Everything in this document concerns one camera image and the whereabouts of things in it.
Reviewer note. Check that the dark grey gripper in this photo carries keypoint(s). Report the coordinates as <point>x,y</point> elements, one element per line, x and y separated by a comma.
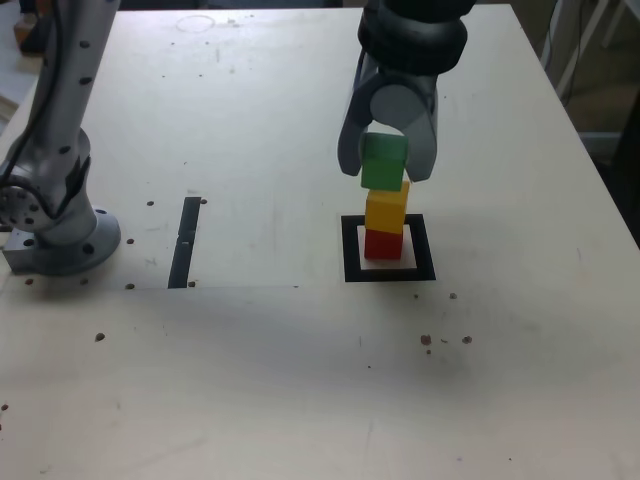
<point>405,80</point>

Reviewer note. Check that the green cube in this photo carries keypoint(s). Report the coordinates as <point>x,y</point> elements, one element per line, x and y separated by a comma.
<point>382,170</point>

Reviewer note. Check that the yellow cube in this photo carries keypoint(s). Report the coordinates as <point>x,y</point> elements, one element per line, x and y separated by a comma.
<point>385,212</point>

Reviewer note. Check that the red cube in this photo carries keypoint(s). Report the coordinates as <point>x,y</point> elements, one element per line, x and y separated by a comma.
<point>382,245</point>

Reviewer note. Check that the black tape square outline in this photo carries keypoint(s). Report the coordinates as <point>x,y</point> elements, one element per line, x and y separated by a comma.
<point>425,250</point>

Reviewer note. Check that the black tape strip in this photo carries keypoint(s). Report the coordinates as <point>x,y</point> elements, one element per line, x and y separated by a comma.
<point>184,240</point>

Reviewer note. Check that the dark brown object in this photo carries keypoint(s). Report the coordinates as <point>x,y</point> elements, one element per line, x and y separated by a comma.
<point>30,35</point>

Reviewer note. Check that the white metal frame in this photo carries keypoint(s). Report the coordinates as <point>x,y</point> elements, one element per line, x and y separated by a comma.
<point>611,25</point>

